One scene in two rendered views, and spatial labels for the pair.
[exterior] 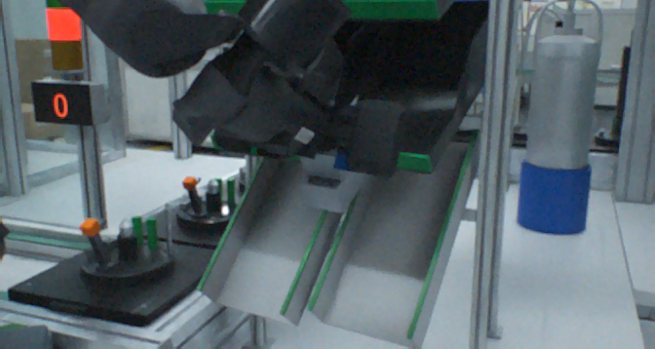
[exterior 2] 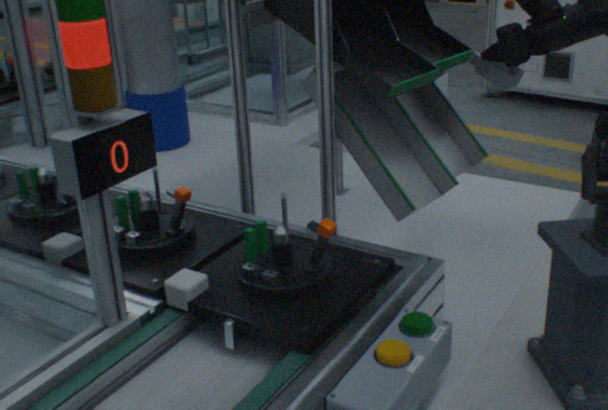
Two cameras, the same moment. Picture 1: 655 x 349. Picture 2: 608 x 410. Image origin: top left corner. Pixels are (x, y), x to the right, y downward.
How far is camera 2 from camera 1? 1.37 m
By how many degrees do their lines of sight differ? 74
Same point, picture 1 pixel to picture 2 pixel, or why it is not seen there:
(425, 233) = (418, 110)
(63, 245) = (130, 348)
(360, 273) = not seen: hidden behind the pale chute
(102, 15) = not seen: outside the picture
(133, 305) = (373, 266)
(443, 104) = (403, 24)
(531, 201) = (165, 125)
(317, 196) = (514, 81)
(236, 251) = (376, 181)
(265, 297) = (416, 195)
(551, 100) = (160, 32)
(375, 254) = not seen: hidden behind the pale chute
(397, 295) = (443, 149)
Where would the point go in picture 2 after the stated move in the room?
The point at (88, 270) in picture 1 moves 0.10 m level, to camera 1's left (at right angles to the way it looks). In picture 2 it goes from (312, 281) to (298, 321)
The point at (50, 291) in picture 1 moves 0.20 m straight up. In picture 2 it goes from (328, 312) to (324, 170)
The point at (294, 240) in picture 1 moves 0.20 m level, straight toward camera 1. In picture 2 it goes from (389, 153) to (512, 154)
